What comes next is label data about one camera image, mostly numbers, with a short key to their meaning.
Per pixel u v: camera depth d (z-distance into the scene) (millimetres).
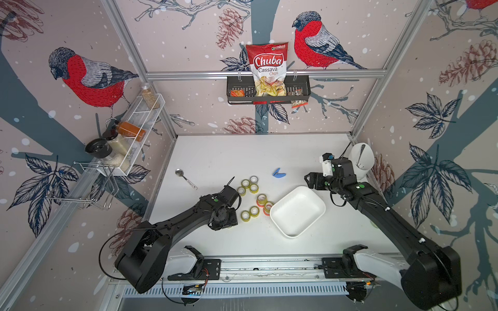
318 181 726
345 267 671
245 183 981
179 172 1008
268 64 815
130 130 718
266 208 875
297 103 901
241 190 954
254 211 895
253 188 971
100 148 579
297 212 879
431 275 389
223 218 698
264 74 835
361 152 951
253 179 1003
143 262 407
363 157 957
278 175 1012
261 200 901
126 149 681
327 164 728
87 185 580
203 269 727
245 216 878
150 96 854
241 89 947
